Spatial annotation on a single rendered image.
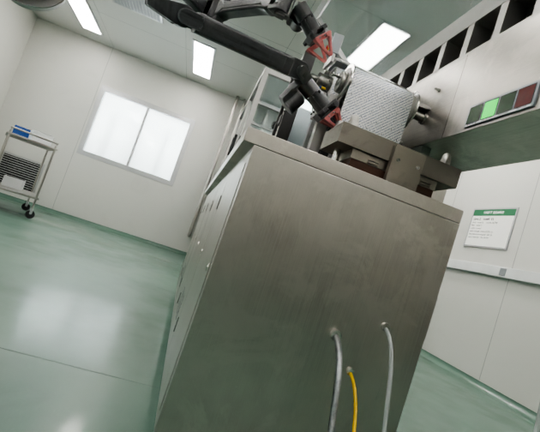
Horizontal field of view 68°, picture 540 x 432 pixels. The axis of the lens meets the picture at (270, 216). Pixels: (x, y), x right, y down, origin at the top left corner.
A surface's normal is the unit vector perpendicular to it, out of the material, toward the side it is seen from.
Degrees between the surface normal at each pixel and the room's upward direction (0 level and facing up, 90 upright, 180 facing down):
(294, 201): 90
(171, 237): 90
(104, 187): 90
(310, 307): 90
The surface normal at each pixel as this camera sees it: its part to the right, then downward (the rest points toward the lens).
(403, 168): 0.20, 0.00
